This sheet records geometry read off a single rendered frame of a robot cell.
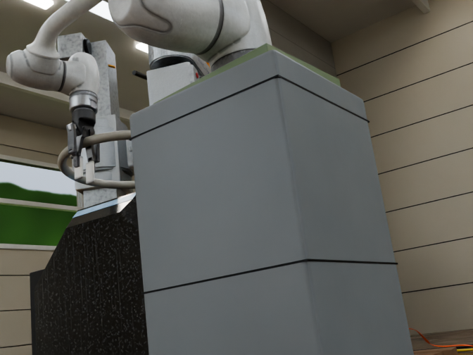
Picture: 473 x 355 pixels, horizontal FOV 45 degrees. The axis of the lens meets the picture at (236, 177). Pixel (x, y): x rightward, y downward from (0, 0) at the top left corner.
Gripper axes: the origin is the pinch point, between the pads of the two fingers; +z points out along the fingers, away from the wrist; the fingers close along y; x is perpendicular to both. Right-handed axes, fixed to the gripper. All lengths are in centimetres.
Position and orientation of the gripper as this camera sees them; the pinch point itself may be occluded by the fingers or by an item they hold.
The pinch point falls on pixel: (84, 170)
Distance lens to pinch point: 183.3
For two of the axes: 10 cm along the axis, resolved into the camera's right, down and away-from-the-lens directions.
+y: 4.8, 2.6, 8.4
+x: -8.7, 2.6, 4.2
